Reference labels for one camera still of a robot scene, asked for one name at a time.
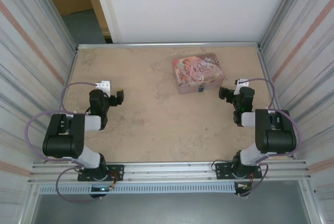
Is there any pink fairy print tin box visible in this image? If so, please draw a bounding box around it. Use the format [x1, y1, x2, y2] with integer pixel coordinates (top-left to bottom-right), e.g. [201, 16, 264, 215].
[172, 53, 225, 95]

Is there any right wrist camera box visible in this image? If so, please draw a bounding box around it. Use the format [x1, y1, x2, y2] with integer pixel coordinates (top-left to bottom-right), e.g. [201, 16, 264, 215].
[234, 78, 251, 96]

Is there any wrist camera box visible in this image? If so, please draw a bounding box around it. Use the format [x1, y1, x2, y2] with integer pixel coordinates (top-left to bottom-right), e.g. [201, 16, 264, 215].
[95, 80, 112, 96]
[234, 78, 251, 96]

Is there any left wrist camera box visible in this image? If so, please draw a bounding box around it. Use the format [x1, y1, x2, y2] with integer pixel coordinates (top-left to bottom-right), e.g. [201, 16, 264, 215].
[95, 80, 112, 96]

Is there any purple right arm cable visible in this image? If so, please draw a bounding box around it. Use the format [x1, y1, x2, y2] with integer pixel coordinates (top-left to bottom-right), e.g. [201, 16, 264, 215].
[238, 77, 303, 198]

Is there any aluminium table side rail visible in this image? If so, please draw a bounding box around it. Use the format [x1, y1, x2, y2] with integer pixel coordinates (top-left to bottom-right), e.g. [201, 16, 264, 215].
[257, 45, 284, 111]
[60, 48, 79, 114]

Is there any aluminium table end rail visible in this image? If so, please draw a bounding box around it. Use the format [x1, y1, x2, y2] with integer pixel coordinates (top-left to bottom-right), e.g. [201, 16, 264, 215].
[77, 41, 261, 50]

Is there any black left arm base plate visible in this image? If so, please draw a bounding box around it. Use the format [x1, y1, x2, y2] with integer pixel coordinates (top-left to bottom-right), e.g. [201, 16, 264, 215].
[77, 164, 125, 182]

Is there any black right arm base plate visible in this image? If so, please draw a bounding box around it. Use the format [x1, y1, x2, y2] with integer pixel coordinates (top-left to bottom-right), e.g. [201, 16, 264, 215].
[214, 161, 263, 180]

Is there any wide aluminium mounting rail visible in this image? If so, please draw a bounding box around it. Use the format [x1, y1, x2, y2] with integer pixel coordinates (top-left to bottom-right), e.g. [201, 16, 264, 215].
[28, 160, 313, 185]

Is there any grey slotted cable duct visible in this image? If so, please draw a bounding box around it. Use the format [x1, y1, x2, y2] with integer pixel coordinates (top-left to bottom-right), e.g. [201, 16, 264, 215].
[38, 183, 237, 195]

